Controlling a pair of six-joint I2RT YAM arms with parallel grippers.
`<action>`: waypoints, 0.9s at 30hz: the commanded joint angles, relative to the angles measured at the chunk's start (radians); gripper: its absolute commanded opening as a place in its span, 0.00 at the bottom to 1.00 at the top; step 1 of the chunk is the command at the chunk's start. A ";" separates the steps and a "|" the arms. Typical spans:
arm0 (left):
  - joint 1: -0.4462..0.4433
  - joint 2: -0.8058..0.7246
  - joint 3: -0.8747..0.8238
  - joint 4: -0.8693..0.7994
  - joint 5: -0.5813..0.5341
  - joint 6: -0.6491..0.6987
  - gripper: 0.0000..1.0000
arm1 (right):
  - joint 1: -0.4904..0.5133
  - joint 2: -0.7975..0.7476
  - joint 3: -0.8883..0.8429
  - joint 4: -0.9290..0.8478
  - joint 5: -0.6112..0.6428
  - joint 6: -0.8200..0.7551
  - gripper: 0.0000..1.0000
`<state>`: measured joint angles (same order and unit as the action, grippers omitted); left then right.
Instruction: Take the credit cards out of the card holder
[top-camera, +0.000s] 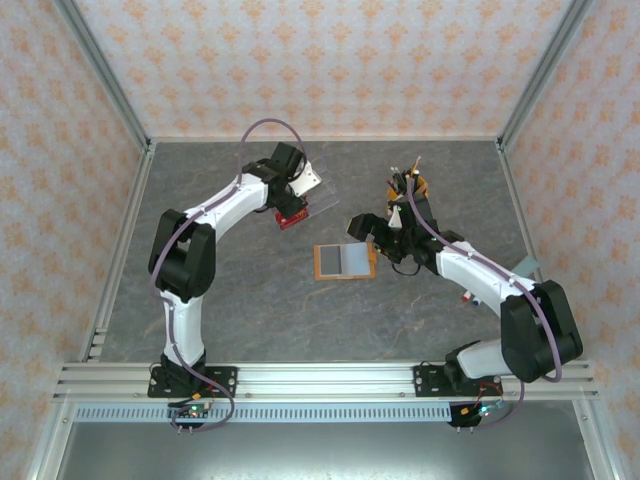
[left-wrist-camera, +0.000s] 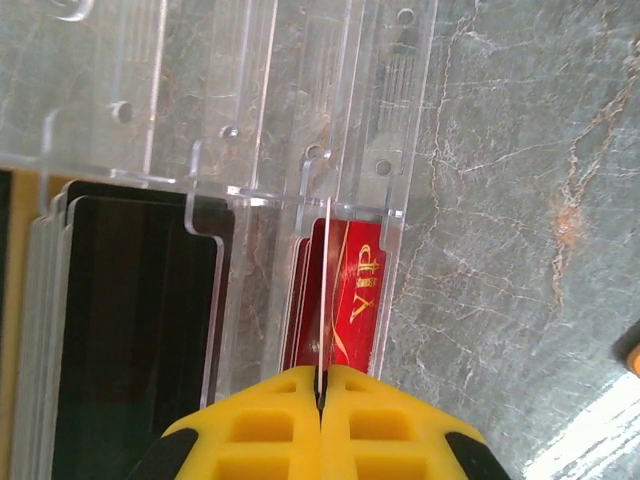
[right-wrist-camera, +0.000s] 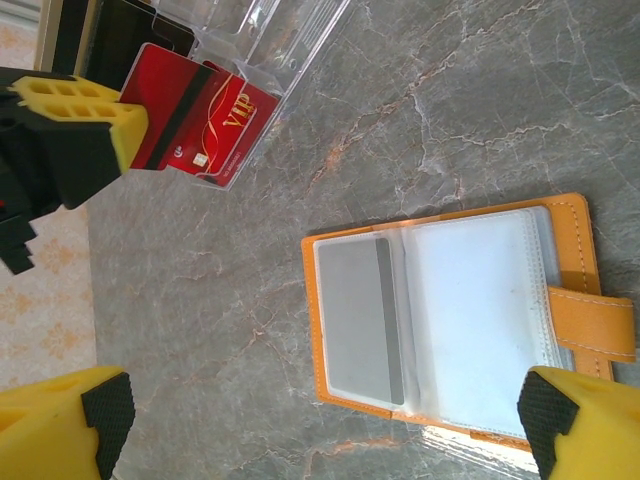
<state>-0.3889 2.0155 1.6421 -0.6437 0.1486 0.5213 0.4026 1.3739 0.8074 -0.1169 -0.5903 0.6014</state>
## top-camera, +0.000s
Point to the clear acrylic card organizer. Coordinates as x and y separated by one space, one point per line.
325 195

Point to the orange leather card holder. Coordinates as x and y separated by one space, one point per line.
357 262

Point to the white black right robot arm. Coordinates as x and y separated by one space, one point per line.
480 275

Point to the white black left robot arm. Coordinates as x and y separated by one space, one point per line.
182 325

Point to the pale teal card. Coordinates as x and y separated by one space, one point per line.
527 265

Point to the yellow pencil cup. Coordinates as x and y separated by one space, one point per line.
424 189

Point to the flat wooden stick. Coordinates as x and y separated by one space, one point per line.
425 189

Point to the black pen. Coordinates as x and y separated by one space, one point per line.
394 180

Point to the orange pencil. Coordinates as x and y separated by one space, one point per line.
416 167

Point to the white marker red cap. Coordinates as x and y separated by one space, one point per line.
465 295

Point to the white marker blue cap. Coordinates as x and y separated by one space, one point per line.
476 301

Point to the small circuit board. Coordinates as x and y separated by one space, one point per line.
480 412
192 412

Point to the grey metal panel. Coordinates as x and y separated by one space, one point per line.
325 455

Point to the aluminium frame rail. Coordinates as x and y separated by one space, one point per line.
122 240
518 200
325 138

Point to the wide aluminium mounting rail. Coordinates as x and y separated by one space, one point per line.
325 380

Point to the aluminium frame post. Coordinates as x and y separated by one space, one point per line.
107 75
47 450
544 75
595 450

